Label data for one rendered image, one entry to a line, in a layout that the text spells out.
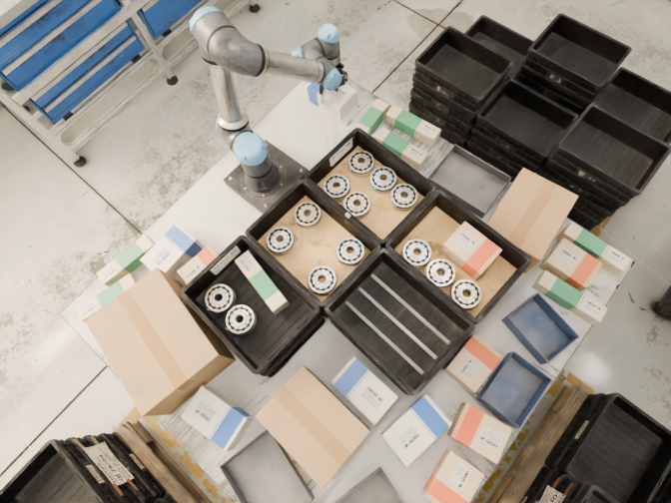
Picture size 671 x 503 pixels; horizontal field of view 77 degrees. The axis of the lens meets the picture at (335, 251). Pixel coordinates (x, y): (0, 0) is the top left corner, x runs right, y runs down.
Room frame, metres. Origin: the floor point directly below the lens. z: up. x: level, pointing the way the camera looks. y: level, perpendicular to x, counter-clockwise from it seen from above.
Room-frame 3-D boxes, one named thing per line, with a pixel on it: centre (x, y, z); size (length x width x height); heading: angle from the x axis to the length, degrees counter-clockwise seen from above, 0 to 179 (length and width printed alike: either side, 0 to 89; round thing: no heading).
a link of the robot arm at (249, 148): (0.96, 0.24, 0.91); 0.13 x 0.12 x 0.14; 24
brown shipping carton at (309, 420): (-0.04, 0.18, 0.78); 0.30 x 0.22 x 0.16; 36
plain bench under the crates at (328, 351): (0.42, 0.01, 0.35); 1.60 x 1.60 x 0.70; 39
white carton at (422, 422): (-0.12, -0.15, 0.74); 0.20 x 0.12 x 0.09; 119
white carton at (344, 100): (1.30, -0.12, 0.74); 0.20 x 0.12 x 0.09; 40
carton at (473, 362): (0.05, -0.39, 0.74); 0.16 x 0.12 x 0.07; 127
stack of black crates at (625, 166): (0.84, -1.32, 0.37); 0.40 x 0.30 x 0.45; 39
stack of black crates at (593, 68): (1.41, -1.38, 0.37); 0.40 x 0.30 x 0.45; 39
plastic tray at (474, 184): (0.76, -0.59, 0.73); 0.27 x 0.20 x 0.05; 41
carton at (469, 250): (0.42, -0.47, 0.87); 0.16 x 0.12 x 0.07; 35
